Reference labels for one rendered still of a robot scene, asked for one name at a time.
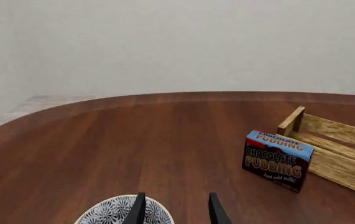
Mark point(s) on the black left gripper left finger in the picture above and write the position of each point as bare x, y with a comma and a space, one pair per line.
137, 211

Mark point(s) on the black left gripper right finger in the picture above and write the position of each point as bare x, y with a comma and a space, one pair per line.
217, 211

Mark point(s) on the chocolate pudding box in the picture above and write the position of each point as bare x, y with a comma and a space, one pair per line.
275, 161

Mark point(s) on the wooden slat tray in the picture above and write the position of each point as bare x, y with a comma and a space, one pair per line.
335, 144

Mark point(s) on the black and white patterned bowl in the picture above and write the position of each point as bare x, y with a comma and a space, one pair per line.
108, 211

